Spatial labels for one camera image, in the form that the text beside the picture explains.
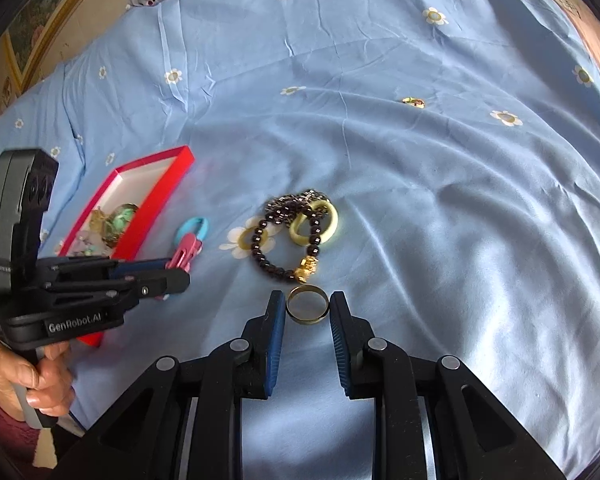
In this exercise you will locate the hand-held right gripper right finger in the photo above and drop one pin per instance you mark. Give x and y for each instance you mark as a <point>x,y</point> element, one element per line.
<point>340,347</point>

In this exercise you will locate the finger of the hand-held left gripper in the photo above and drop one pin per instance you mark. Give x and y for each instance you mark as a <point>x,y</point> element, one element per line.
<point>155,287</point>
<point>140,267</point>

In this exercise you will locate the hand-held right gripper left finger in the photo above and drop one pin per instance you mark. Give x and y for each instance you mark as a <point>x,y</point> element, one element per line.
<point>276,342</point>

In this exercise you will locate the pink hair clip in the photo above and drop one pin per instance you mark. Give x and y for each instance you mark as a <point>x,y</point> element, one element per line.
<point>185,255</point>

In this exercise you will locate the gold hair clip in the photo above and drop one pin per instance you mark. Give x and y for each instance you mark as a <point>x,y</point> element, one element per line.
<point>99,220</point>

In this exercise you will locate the red cardboard box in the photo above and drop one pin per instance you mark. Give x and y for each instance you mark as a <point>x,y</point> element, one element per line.
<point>145,182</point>

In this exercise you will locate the person's left forearm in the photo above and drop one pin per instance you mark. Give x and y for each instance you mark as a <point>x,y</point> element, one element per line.
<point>0,425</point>

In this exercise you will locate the person's left hand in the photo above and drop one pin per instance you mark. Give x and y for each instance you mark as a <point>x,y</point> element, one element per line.
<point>45,385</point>

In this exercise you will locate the pink printed blanket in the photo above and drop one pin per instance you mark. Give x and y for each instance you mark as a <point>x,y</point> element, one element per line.
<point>597,45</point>

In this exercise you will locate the gold framed wall picture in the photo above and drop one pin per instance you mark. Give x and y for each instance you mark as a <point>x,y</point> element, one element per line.
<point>35,25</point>

